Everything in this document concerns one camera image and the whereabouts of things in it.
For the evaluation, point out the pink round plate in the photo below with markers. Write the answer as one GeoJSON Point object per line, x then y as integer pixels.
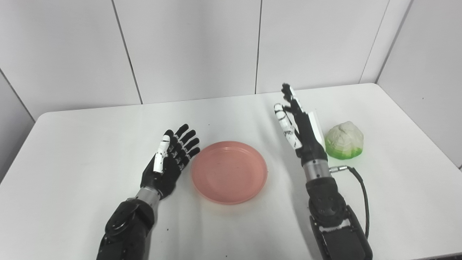
{"type": "Point", "coordinates": [229, 172]}

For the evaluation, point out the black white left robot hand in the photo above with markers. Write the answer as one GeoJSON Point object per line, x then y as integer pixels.
{"type": "Point", "coordinates": [164, 175]}

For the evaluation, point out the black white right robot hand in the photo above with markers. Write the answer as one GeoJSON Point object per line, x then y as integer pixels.
{"type": "Point", "coordinates": [308, 144]}

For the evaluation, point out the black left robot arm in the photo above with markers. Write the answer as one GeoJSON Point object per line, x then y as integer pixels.
{"type": "Point", "coordinates": [126, 227]}

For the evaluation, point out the white green toy cabbage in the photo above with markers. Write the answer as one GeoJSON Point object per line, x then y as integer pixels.
{"type": "Point", "coordinates": [344, 142]}

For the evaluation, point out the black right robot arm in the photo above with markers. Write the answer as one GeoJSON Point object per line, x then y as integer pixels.
{"type": "Point", "coordinates": [332, 216]}

